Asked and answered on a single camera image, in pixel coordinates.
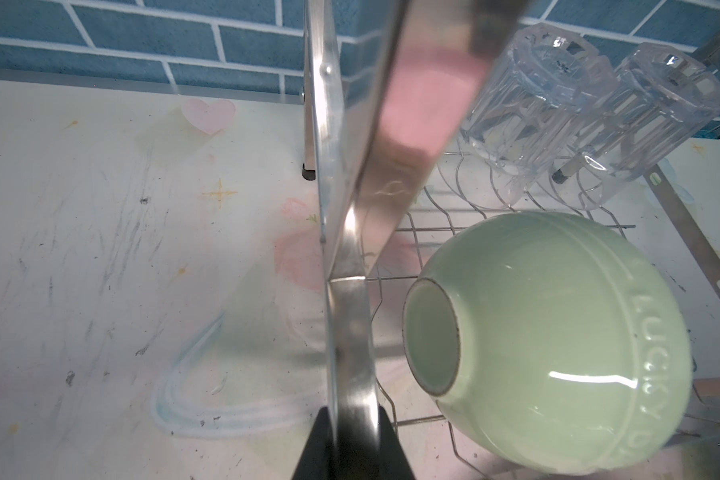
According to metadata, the light green bowl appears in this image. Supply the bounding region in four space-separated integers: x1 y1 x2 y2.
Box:
403 211 692 475

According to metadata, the silver metal dish rack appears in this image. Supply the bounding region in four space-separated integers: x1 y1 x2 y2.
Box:
299 0 720 480

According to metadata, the clear glass cup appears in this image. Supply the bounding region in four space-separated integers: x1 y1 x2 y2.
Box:
455 23 616 209
539 43 720 210

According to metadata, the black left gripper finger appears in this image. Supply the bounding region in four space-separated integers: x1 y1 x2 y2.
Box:
292 406 415 480

